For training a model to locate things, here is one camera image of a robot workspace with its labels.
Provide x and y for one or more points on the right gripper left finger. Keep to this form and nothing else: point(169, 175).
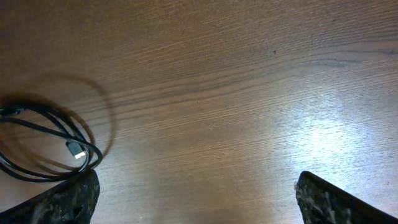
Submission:
point(70, 202)

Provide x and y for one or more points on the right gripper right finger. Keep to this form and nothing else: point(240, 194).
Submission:
point(324, 203)

